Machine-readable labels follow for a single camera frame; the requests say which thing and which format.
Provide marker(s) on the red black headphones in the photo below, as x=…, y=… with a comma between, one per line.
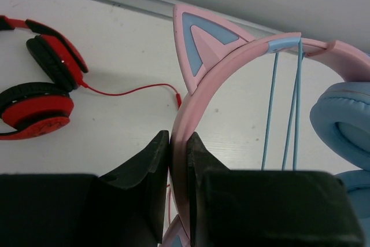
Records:
x=37, y=108

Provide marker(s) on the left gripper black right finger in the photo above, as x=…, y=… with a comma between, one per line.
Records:
x=266, y=208

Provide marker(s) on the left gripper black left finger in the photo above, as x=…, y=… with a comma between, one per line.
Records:
x=124, y=207

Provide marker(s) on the blue pink cat-ear headphones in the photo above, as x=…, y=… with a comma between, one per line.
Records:
x=210, y=49

